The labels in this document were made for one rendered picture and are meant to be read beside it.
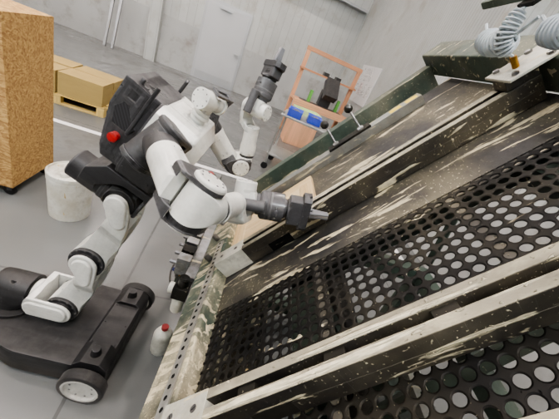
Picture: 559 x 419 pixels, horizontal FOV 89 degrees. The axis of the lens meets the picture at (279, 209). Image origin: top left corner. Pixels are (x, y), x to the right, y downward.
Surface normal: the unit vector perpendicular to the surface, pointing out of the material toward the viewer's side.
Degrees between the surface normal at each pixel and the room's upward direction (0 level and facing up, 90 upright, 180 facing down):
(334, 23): 90
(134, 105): 90
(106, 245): 90
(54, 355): 0
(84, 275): 90
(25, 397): 0
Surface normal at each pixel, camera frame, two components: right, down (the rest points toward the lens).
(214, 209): 0.40, 0.55
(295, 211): -0.02, 0.47
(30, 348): 0.37, -0.81
